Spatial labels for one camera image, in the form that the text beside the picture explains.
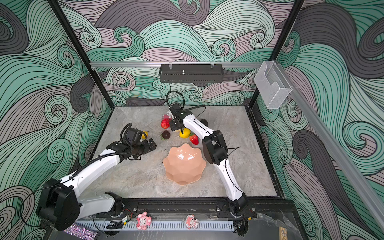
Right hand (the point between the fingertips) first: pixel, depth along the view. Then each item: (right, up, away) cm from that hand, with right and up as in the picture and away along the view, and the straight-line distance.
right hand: (175, 125), depth 99 cm
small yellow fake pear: (-11, -3, -30) cm, 32 cm away
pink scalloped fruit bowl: (+6, -24, -10) cm, 26 cm away
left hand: (-13, -11, -15) cm, 23 cm away
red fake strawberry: (+12, -9, -2) cm, 15 cm away
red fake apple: (-8, +1, +4) cm, 9 cm away
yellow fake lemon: (+7, -6, +1) cm, 9 cm away
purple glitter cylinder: (-39, -46, -35) cm, 70 cm away
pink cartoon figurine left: (-12, -43, -32) cm, 55 cm away
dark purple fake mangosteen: (-6, -6, -1) cm, 9 cm away
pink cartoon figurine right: (+10, -43, -32) cm, 55 cm away
